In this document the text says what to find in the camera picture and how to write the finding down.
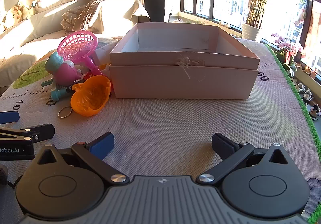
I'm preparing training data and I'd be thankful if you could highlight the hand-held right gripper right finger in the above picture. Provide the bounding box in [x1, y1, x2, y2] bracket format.
[197, 133, 289, 185]

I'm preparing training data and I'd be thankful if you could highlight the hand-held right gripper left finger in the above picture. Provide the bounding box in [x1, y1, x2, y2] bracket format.
[38, 132, 128, 185]

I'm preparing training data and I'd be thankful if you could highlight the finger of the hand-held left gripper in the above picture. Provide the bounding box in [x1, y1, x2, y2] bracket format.
[0, 111, 20, 124]
[0, 124, 55, 143]

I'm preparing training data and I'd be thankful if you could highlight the orange toy mold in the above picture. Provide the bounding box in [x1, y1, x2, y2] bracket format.
[70, 75, 111, 117]

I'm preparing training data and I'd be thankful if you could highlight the teal and pink toy figure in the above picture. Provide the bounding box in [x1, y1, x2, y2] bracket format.
[41, 52, 84, 102]

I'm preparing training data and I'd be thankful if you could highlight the pale pink cardboard box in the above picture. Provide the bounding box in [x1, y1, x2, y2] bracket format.
[109, 22, 260, 100]

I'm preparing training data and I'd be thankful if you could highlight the pink toy net scoop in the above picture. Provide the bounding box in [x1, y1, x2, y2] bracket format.
[57, 31, 104, 79]

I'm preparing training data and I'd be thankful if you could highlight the printed ruler play mat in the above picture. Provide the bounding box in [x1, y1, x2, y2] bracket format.
[0, 37, 321, 224]

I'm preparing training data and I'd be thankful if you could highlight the beige sofa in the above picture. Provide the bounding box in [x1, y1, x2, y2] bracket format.
[0, 0, 151, 89]

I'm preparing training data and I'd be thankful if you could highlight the tan lion plush toy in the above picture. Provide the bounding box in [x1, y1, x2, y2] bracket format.
[4, 5, 28, 27]

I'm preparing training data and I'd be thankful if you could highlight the small beige plush toy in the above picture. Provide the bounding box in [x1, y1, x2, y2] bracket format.
[27, 0, 43, 11]

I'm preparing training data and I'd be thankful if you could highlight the pink orchid plant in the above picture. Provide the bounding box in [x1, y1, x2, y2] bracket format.
[269, 33, 304, 77]

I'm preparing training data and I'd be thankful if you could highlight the crumpled brown blanket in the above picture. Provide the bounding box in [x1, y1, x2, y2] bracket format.
[61, 0, 138, 34]

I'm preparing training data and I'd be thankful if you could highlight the potted palm in white pot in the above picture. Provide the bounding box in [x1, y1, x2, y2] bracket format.
[241, 0, 310, 43]

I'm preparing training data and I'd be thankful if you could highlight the metal key ring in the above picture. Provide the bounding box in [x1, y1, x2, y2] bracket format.
[58, 106, 74, 119]

